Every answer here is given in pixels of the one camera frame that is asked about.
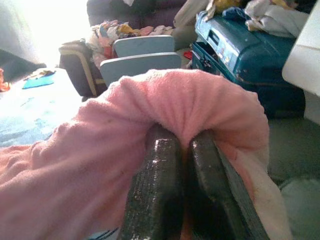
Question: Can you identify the pile of colourful clothes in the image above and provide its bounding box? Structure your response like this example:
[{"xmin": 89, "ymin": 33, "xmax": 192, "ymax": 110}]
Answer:
[{"xmin": 85, "ymin": 19, "xmax": 174, "ymax": 69}]

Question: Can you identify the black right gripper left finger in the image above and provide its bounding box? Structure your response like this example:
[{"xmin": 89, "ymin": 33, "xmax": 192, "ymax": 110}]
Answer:
[{"xmin": 116, "ymin": 123, "xmax": 188, "ymax": 240}]

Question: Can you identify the teal dotted pillow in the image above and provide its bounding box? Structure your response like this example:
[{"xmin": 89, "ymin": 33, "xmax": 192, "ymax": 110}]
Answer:
[{"xmin": 278, "ymin": 178, "xmax": 320, "ymax": 240}]

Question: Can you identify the light blue child chair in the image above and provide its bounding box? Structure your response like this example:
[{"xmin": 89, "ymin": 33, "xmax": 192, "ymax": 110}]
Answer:
[
  {"xmin": 99, "ymin": 51, "xmax": 183, "ymax": 89},
  {"xmin": 113, "ymin": 34, "xmax": 176, "ymax": 59}
]

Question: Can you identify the pink dotted pillow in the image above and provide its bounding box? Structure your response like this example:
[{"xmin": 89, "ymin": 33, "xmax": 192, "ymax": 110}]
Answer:
[{"xmin": 0, "ymin": 68, "xmax": 294, "ymax": 240}]

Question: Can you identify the heap of pale laundry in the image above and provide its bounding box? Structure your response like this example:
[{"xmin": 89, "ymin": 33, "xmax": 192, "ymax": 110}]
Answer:
[{"xmin": 199, "ymin": 0, "xmax": 312, "ymax": 39}]

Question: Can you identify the white plastic storage box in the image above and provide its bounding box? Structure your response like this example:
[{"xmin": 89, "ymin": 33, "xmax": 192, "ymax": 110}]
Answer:
[{"xmin": 281, "ymin": 0, "xmax": 320, "ymax": 126}]

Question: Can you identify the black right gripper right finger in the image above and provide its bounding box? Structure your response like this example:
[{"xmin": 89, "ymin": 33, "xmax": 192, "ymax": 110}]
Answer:
[{"xmin": 186, "ymin": 129, "xmax": 271, "ymax": 240}]

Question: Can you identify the blue floor mat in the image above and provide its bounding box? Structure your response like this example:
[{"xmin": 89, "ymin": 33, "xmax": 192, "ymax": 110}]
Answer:
[{"xmin": 21, "ymin": 72, "xmax": 56, "ymax": 90}]

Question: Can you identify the orange cloth bag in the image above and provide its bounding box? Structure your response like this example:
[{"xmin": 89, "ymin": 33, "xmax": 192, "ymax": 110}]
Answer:
[{"xmin": 0, "ymin": 67, "xmax": 13, "ymax": 93}]

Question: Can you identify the blue hard-shell suitcase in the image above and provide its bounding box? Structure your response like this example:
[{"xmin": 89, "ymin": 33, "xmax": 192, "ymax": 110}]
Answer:
[{"xmin": 190, "ymin": 6, "xmax": 306, "ymax": 120}]

